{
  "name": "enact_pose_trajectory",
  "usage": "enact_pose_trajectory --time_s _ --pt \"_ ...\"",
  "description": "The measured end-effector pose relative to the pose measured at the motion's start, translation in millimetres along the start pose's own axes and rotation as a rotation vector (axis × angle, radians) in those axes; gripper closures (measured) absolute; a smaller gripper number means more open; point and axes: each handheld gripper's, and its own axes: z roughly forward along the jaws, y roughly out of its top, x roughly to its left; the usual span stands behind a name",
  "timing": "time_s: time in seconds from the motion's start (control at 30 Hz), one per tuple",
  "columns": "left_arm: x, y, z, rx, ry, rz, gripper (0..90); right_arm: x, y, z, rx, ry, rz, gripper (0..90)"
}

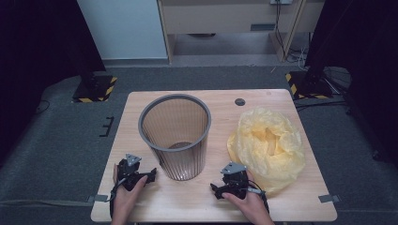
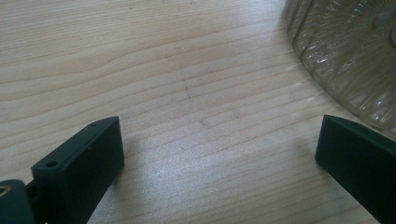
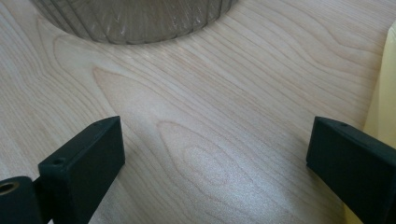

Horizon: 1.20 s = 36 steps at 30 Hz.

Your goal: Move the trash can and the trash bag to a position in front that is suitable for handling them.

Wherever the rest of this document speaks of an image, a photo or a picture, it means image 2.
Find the clear ribbed glass bowl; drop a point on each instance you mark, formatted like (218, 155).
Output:
(345, 46)

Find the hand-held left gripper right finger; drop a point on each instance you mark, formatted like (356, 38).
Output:
(361, 161)

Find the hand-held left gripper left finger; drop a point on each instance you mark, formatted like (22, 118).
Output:
(81, 168)

